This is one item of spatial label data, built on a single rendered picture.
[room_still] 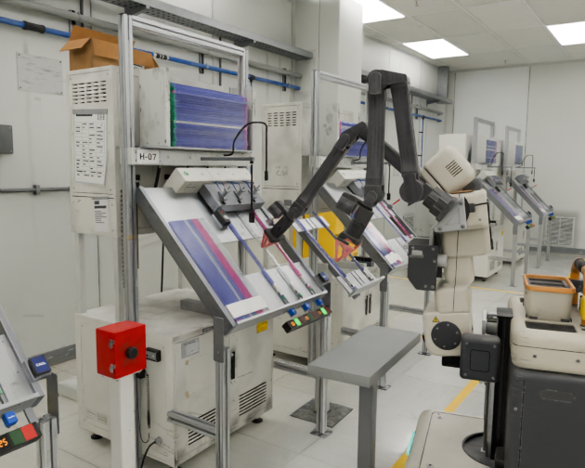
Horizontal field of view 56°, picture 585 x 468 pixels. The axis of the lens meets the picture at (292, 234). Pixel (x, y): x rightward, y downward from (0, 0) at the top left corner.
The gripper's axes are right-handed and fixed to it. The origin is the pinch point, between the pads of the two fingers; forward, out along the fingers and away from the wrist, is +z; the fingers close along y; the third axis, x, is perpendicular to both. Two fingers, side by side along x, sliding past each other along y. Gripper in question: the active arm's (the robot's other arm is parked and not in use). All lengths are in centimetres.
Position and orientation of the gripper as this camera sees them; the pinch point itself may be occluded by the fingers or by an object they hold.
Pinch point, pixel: (263, 245)
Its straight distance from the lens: 254.5
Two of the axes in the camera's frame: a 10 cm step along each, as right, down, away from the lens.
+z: -6.1, 6.3, 4.8
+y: -5.6, 1.0, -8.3
